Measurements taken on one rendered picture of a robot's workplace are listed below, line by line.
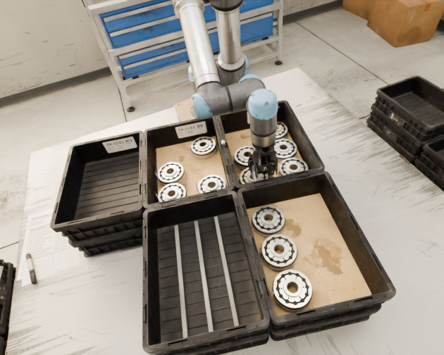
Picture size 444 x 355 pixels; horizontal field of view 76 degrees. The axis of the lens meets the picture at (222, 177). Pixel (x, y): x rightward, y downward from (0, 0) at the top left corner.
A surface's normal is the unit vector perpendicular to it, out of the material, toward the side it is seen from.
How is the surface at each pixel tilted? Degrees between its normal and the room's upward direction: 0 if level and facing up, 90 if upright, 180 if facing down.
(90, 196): 0
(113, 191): 0
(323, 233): 0
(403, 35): 90
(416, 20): 90
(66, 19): 90
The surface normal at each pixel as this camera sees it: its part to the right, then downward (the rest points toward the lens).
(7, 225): -0.12, -0.64
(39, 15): 0.35, 0.69
